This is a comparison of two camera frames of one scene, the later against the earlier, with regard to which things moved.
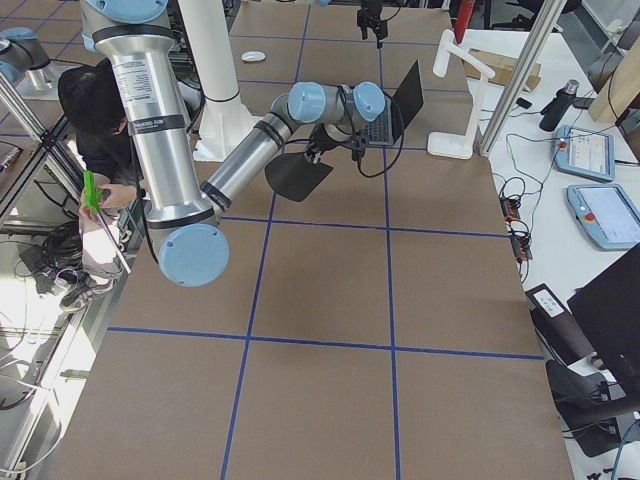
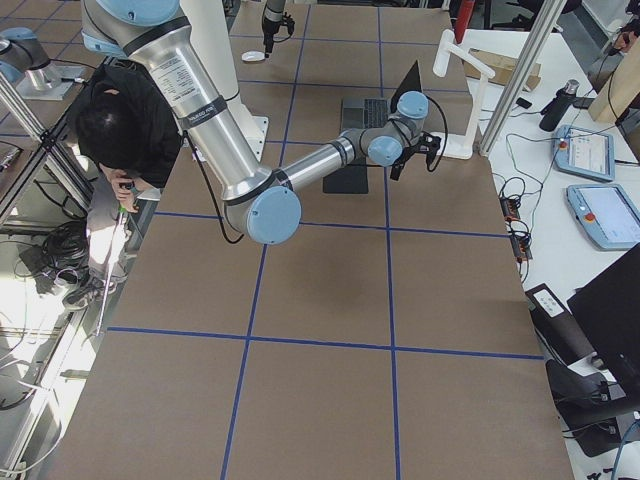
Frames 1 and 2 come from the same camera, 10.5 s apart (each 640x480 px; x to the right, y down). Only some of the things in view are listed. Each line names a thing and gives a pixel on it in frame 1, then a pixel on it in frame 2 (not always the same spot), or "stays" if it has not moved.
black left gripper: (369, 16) -> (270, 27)
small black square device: (523, 103) stays
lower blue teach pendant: (606, 214) stays
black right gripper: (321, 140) -> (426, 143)
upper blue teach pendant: (584, 153) stays
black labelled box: (560, 332) stays
